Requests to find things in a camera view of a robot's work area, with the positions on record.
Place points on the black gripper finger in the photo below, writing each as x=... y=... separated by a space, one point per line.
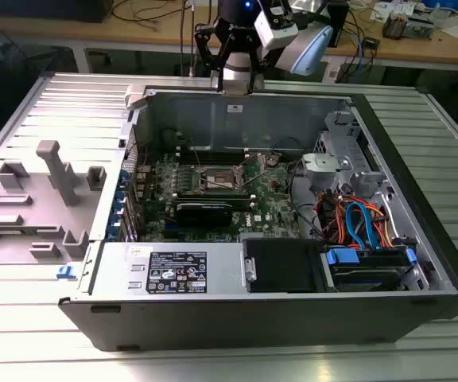
x=209 y=44
x=258 y=53

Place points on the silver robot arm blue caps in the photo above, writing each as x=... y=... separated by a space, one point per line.
x=312 y=47

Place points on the RAM slot with white clips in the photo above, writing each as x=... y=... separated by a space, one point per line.
x=221 y=156
x=221 y=148

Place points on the RAM slot with black clips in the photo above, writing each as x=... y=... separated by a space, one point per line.
x=221 y=160
x=221 y=152

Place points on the CPU socket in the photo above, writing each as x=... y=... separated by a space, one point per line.
x=217 y=179

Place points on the finned CPU cooler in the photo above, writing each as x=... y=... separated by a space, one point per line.
x=394 y=26

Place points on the blue expansion slot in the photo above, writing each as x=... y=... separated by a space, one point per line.
x=172 y=229

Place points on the white label sticker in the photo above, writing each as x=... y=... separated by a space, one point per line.
x=235 y=107

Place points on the round coin cell battery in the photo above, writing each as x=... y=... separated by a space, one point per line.
x=272 y=160

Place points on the silver perforated drive cage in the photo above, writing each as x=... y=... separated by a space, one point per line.
x=332 y=135

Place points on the small black device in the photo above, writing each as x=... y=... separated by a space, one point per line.
x=372 y=41

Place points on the white printed cards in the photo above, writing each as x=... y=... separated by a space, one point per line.
x=382 y=10

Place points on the green motherboard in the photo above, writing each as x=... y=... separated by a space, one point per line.
x=268 y=199

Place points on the wooden desk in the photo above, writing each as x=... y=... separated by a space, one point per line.
x=412 y=49

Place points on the blue expansion card latch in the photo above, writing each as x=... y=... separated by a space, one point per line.
x=116 y=217
x=113 y=232
x=124 y=178
x=120 y=197

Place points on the black monitor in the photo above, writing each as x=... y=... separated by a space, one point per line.
x=54 y=8

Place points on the grey electronic device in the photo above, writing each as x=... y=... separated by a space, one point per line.
x=420 y=26

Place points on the black graphics card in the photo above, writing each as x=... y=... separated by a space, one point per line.
x=203 y=215

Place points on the black disk bay box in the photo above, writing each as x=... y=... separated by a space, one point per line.
x=280 y=266

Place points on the grey parts rack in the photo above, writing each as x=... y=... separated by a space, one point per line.
x=34 y=207

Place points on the hard disk in blue carrier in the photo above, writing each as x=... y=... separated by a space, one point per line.
x=366 y=274

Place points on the silver power supply with label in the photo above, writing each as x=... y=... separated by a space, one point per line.
x=113 y=274

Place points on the black and silver PC case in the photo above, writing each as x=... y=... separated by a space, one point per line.
x=253 y=322

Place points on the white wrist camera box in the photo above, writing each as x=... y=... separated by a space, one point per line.
x=276 y=32

